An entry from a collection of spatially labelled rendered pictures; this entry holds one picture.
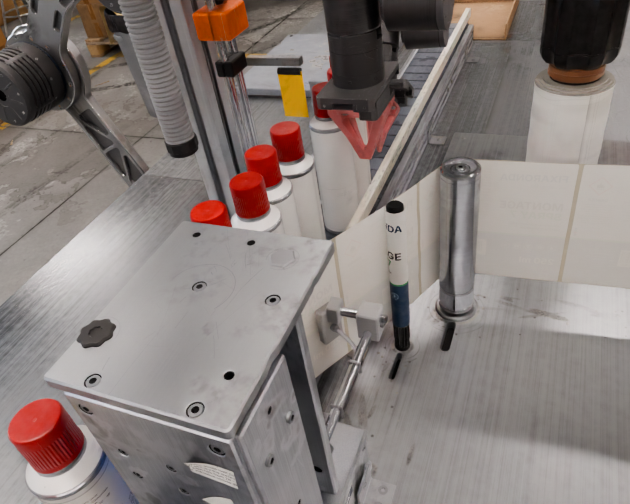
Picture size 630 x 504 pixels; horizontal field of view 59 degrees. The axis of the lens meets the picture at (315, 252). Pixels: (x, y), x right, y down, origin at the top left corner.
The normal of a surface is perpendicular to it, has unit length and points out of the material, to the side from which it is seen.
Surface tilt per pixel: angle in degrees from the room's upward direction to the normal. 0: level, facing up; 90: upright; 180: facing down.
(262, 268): 0
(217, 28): 90
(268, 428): 90
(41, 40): 90
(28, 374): 0
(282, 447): 90
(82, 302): 0
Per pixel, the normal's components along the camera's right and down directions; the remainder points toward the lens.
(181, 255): -0.14, -0.77
